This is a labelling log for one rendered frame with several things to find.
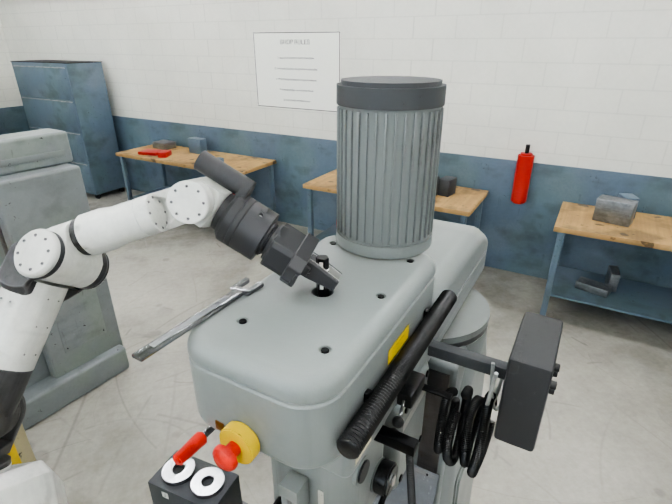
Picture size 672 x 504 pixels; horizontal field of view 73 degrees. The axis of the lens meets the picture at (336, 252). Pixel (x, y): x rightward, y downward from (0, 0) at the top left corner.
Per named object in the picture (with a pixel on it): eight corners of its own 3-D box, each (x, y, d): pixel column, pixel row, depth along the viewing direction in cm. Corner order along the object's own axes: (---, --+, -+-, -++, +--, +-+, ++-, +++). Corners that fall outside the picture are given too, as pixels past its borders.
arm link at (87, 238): (160, 207, 81) (65, 239, 83) (124, 186, 71) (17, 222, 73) (169, 263, 78) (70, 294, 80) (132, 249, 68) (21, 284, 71)
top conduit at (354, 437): (358, 465, 59) (359, 445, 57) (330, 452, 61) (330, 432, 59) (456, 305, 94) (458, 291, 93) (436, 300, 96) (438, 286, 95)
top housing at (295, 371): (323, 492, 60) (321, 399, 53) (181, 419, 72) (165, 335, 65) (436, 320, 97) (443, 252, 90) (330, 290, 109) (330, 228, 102)
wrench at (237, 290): (146, 365, 59) (145, 360, 59) (126, 356, 61) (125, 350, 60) (263, 286, 78) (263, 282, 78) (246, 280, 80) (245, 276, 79)
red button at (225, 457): (232, 480, 61) (229, 458, 59) (210, 467, 62) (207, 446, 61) (248, 462, 63) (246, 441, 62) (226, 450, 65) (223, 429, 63)
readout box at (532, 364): (538, 456, 91) (560, 374, 82) (492, 439, 95) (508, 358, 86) (550, 395, 107) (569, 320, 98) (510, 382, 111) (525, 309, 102)
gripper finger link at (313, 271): (331, 291, 75) (300, 272, 75) (341, 277, 74) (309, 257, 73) (329, 296, 74) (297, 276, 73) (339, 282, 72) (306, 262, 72)
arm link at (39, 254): (68, 237, 84) (16, 354, 81) (6, 216, 72) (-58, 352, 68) (118, 254, 82) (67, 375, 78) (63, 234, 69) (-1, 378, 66)
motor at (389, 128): (410, 269, 84) (425, 85, 70) (318, 247, 93) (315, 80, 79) (443, 233, 100) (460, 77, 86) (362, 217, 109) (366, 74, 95)
